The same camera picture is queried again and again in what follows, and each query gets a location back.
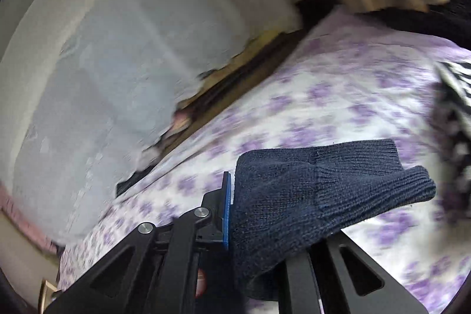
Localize navy knit child cardigan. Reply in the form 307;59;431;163
230;139;436;300

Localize person's hand fingertip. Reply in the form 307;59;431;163
195;269;207;298

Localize stacked folded blankets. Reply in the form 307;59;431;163
116;29;306;196

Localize purple floral bed sheet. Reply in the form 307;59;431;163
58;9;470;313

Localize white lace cover cloth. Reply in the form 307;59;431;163
1;0;300;245

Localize pink floral cloth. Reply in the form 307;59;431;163
0;185;58;254

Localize black white striped garment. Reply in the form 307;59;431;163
435;59;470;221

